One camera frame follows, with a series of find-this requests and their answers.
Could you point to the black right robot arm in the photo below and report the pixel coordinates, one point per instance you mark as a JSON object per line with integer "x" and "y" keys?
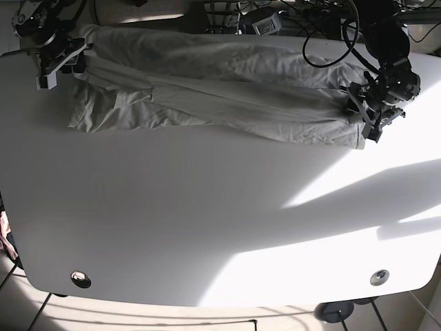
{"x": 41, "y": 18}

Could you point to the table grommet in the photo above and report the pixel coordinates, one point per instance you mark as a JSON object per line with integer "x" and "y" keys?
{"x": 379, "y": 278}
{"x": 80, "y": 279}

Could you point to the round black stand base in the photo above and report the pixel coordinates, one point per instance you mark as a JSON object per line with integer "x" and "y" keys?
{"x": 334, "y": 312}

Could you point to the right table grommet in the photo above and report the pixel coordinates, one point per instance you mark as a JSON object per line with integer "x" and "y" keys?
{"x": 379, "y": 278}

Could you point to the white T-shirt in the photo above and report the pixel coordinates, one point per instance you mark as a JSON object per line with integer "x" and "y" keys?
{"x": 138, "y": 78}

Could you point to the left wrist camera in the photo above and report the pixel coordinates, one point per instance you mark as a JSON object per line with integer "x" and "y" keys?
{"x": 371, "y": 133}

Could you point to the left table grommet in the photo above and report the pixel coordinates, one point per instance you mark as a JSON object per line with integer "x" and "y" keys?
{"x": 80, "y": 279}

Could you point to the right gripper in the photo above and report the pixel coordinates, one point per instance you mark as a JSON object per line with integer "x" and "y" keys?
{"x": 58, "y": 52}

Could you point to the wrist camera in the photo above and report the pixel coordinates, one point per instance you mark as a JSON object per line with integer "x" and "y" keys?
{"x": 371, "y": 133}
{"x": 46, "y": 82}

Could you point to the grey socket box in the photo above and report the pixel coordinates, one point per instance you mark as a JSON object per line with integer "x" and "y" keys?
{"x": 264, "y": 21}

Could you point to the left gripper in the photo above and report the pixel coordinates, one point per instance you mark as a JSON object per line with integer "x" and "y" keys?
{"x": 376, "y": 102}

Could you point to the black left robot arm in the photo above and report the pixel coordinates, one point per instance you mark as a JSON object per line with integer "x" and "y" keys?
{"x": 393, "y": 81}

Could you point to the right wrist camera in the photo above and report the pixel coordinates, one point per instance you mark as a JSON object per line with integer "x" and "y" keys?
{"x": 46, "y": 82}

